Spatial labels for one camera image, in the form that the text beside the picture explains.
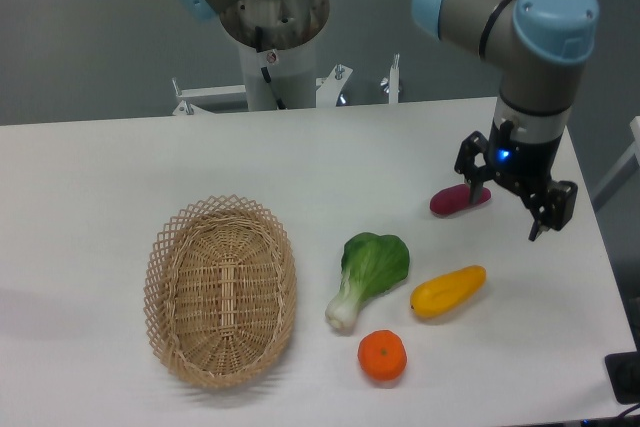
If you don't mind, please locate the white frame at right edge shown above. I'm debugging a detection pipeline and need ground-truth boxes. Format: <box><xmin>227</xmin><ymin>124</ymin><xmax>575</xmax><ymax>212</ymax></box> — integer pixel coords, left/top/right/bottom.
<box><xmin>591</xmin><ymin>116</ymin><xmax>639</xmax><ymax>212</ymax></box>

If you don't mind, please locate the purple sweet potato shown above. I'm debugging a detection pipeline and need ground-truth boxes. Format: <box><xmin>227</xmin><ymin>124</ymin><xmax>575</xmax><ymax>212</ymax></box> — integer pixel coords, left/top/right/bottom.
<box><xmin>429</xmin><ymin>184</ymin><xmax>492</xmax><ymax>217</ymax></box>

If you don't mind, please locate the black device at table edge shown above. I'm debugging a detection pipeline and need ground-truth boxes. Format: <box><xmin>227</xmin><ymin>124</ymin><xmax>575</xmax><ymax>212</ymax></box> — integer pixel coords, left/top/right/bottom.
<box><xmin>604</xmin><ymin>351</ymin><xmax>639</xmax><ymax>405</ymax></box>

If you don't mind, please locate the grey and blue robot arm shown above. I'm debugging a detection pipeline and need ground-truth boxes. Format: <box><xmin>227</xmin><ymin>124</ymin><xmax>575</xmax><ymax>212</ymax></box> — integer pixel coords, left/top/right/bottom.
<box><xmin>179</xmin><ymin>0</ymin><xmax>599</xmax><ymax>239</ymax></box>

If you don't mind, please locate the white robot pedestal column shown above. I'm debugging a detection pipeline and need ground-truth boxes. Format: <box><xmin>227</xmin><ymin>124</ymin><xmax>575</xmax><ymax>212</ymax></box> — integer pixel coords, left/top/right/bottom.
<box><xmin>237</xmin><ymin>42</ymin><xmax>316</xmax><ymax>112</ymax></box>

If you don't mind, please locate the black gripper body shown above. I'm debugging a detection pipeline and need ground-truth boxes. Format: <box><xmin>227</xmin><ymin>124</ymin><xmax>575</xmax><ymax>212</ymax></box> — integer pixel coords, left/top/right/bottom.
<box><xmin>487</xmin><ymin>121</ymin><xmax>561</xmax><ymax>207</ymax></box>

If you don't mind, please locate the orange tangerine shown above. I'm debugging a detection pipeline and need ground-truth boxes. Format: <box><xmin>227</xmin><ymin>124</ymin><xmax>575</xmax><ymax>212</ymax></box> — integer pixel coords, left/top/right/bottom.
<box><xmin>357</xmin><ymin>330</ymin><xmax>408</xmax><ymax>382</ymax></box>

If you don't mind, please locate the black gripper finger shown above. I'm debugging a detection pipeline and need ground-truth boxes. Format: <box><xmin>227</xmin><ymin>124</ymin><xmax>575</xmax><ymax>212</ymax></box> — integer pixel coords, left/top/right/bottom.
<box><xmin>522</xmin><ymin>180</ymin><xmax>578</xmax><ymax>241</ymax></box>
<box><xmin>454</xmin><ymin>131</ymin><xmax>495</xmax><ymax>205</ymax></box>

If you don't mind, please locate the black cable on pedestal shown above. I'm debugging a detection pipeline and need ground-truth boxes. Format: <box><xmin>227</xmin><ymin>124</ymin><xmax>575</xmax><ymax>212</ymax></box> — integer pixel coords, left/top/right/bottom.
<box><xmin>253</xmin><ymin>25</ymin><xmax>287</xmax><ymax>111</ymax></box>

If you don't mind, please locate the white pedestal base frame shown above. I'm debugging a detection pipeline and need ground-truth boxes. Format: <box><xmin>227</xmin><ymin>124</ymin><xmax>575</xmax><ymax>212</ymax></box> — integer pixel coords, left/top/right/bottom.
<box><xmin>172</xmin><ymin>53</ymin><xmax>403</xmax><ymax>116</ymax></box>

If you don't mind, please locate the yellow mango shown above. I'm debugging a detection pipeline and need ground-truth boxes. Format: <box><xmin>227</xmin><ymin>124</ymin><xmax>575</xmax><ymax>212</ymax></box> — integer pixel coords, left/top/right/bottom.
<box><xmin>410</xmin><ymin>265</ymin><xmax>487</xmax><ymax>319</ymax></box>

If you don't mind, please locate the green bok choy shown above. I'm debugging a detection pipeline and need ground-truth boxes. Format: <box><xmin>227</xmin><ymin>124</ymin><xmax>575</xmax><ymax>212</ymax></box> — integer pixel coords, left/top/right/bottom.
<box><xmin>325</xmin><ymin>232</ymin><xmax>410</xmax><ymax>332</ymax></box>

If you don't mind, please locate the woven wicker basket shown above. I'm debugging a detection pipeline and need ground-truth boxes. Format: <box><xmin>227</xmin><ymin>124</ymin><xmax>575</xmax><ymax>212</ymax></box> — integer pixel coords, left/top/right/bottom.
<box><xmin>144</xmin><ymin>195</ymin><xmax>297</xmax><ymax>389</ymax></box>

